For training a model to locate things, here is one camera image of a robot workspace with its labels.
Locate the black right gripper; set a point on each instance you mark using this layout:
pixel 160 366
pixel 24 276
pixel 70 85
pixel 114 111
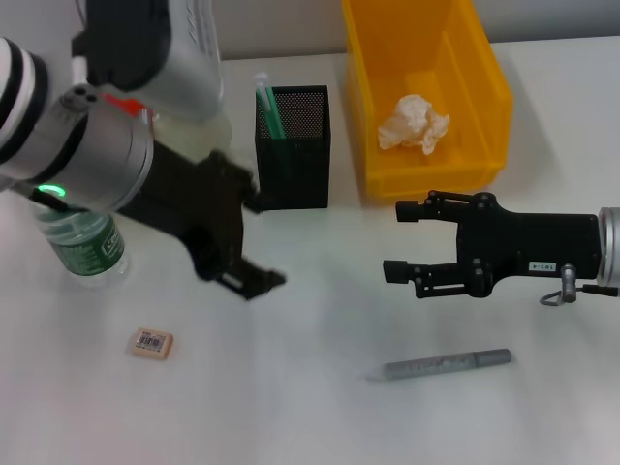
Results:
pixel 528 247

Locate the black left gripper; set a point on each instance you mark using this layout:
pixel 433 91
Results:
pixel 194 203

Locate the grey marker pen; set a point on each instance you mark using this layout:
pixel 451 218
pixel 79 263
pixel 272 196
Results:
pixel 445 364

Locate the white paper ball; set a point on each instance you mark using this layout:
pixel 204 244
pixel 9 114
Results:
pixel 412 123

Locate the green utility knife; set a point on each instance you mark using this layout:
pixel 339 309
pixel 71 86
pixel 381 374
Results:
pixel 271 111

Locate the beige eraser with barcode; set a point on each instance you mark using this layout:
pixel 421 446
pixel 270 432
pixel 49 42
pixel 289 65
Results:
pixel 152 344

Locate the clear water bottle green label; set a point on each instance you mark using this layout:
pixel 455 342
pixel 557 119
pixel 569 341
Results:
pixel 92 252

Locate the red round fruit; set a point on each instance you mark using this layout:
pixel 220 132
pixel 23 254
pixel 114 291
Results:
pixel 123 104

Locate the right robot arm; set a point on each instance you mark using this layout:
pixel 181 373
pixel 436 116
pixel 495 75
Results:
pixel 611 247

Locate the black mesh pen holder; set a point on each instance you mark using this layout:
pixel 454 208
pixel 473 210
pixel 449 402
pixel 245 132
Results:
pixel 300 169

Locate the pale green glass fruit plate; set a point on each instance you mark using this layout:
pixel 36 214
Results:
pixel 194 135

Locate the yellow plastic storage bin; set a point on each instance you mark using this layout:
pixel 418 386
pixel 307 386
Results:
pixel 392 58

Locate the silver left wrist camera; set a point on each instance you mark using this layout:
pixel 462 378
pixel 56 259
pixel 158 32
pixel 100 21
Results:
pixel 160 53

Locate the left wrist camera mount bracket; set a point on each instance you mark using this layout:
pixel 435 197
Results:
pixel 80 94

